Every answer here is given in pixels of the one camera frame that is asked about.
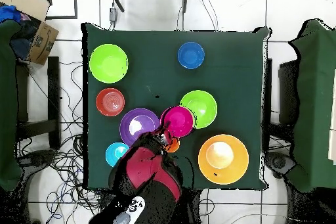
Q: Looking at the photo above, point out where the orange plastic cup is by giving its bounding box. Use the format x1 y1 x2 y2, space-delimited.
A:
165 137 181 154

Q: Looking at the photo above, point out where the pink plastic bowl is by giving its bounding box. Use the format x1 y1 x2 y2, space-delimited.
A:
159 105 196 139

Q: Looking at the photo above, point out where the purple plastic bowl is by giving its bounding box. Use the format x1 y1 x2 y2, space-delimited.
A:
119 108 161 148

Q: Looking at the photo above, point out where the green plastic bowl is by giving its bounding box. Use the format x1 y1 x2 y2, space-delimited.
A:
179 89 219 129
89 43 129 84

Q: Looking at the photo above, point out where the cyan plastic bowl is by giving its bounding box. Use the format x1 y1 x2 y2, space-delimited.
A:
105 142 130 168

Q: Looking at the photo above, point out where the red-orange plastic bowl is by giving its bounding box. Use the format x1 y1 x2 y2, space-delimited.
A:
95 87 126 118

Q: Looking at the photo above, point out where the large orange plastic bowl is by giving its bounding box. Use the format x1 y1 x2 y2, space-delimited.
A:
198 134 250 185

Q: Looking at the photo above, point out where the blue plastic bowl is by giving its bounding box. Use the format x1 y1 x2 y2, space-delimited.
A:
177 41 205 70

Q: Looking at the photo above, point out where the dark green tablecloth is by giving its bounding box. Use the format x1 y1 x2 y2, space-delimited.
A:
81 22 271 190

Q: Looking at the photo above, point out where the brown cardboard box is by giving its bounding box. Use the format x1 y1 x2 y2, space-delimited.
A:
0 0 60 66

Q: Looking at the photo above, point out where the green cloth covered table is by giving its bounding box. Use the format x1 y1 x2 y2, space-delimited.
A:
287 18 336 193
0 20 23 192

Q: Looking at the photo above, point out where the blue cloth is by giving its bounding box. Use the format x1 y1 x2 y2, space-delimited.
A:
0 5 23 24

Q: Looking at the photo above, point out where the tangle of black cables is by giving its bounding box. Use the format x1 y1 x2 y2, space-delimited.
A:
15 60 137 224

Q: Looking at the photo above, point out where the black pedestal foot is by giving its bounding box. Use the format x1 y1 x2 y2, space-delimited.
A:
264 151 297 180
18 148 57 168

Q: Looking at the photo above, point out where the black stool frame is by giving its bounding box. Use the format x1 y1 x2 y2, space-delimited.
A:
262 58 300 154
14 56 62 151

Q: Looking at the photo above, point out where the black metal frame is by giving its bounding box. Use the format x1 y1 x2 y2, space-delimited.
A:
39 0 79 20

